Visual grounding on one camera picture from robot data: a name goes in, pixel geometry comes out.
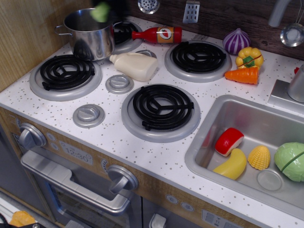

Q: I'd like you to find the grey toy faucet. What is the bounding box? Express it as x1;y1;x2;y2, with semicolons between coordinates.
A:
268;0;304;113

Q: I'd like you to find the hanging perforated silver skimmer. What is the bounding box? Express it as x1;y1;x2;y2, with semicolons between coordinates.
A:
138;0;161;14

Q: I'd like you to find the right silver oven dial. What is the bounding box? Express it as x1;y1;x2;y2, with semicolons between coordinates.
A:
107;164;139;194

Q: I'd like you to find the silver metal sink basin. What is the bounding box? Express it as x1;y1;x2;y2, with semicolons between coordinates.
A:
185;95;304;219

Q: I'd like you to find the yellow toy banana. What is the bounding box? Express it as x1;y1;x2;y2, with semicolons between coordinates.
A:
213;149;247;180

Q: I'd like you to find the hanging silver ladle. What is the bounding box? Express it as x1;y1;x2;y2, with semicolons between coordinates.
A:
280;0;304;48

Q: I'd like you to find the back right black burner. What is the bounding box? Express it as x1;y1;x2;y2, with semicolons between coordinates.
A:
164;40;232;83

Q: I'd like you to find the red toy cheese wedge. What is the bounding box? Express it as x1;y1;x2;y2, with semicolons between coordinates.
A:
215;128;244;157

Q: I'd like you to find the stainless steel pot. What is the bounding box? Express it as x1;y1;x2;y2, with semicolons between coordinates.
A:
54;8;118;61

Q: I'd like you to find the lower grey stovetop knob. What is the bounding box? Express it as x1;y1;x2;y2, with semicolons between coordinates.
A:
73;104;105;128

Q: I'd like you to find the cream toy bottle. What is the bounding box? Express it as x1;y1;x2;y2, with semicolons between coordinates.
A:
109;53;158;81

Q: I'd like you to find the oven clock display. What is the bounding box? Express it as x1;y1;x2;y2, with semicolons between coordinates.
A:
59;141;93;166

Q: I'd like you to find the hanging silver slotted spatula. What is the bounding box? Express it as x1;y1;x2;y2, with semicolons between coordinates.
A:
183;0;200;24

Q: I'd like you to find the white cabinet door handle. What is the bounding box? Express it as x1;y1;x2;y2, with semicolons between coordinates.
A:
149;213;167;228

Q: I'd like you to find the silver oven door handle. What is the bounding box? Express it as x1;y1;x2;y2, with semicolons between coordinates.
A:
21;151;130;216

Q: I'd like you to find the green toy cabbage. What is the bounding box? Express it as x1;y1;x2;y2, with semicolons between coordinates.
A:
274;142;304;182

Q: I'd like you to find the front right black burner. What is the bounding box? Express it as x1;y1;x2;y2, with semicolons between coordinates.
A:
121;84;200;143

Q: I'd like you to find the red toy ketchup bottle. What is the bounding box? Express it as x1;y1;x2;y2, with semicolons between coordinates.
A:
131;27;182;44

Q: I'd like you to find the front left black burner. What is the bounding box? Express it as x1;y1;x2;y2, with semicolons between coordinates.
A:
29;55;102;102

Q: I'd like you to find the grey stovetop knob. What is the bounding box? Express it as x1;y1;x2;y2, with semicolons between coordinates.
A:
105;74;134;94
73;104;105;128

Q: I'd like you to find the left silver oven dial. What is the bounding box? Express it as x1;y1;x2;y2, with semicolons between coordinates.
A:
19;123;47;150

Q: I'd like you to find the yellow toy corn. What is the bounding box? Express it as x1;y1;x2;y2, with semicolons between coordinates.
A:
247;145;271;171

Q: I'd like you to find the back left black burner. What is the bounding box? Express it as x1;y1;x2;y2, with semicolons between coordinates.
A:
114;21;143;54

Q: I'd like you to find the green toy broccoli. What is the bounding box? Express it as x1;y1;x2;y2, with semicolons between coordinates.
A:
90;1;110;23

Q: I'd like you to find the orange object bottom left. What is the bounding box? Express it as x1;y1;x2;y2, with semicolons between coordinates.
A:
9;211;36;228

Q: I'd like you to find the orange toy carrot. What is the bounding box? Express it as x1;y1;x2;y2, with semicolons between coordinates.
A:
224;67;259;85

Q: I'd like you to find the purple toy onion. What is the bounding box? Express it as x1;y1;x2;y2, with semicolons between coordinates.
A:
222;28;251;55

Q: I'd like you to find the black burner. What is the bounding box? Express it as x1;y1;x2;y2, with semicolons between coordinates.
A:
29;55;102;102
114;21;143;54
121;84;200;143
164;40;232;83

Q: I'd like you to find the upper grey stovetop knob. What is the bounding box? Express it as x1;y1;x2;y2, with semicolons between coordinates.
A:
105;74;134;94

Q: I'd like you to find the silver oven dial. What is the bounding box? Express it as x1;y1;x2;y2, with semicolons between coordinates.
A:
19;123;47;150
107;164;139;194

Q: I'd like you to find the yellow toy bell pepper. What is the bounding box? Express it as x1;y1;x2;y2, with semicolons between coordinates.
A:
235;47;264;69

